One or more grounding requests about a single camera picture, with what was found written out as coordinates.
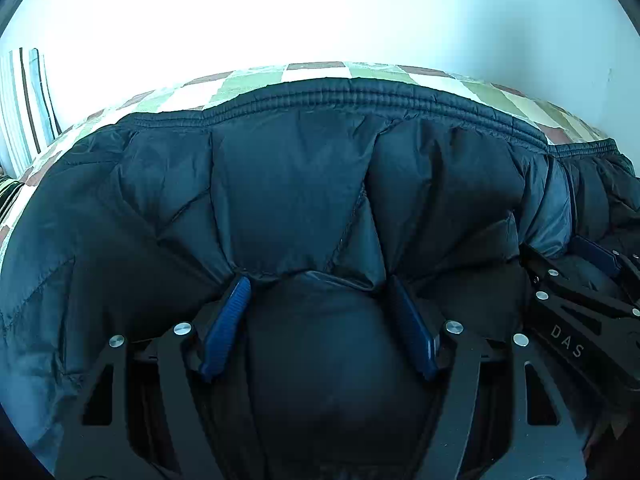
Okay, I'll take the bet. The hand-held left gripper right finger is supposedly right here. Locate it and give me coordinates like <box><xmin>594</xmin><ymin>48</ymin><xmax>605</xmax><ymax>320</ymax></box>
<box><xmin>387</xmin><ymin>275</ymin><xmax>588</xmax><ymax>480</ymax></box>

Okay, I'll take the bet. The striped headboard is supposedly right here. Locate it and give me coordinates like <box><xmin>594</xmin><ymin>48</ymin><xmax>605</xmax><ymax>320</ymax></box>
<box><xmin>0</xmin><ymin>47</ymin><xmax>62</xmax><ymax>173</ymax></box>

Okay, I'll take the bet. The black puffer jacket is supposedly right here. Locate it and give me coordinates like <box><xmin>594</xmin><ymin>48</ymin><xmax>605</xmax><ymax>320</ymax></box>
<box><xmin>0</xmin><ymin>77</ymin><xmax>640</xmax><ymax>480</ymax></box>

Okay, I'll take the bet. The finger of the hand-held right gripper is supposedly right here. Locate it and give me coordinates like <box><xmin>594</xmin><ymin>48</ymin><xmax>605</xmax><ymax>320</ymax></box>
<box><xmin>520</xmin><ymin>244</ymin><xmax>640</xmax><ymax>321</ymax></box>
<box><xmin>570</xmin><ymin>236</ymin><xmax>640</xmax><ymax>288</ymax></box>

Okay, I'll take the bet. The striped pillow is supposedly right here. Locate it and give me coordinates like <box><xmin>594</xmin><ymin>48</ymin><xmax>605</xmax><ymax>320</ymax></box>
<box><xmin>0</xmin><ymin>175</ymin><xmax>25</xmax><ymax>223</ymax></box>

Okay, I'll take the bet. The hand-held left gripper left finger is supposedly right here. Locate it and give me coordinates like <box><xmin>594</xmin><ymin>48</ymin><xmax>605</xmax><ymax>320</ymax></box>
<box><xmin>52</xmin><ymin>275</ymin><xmax>252</xmax><ymax>480</ymax></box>

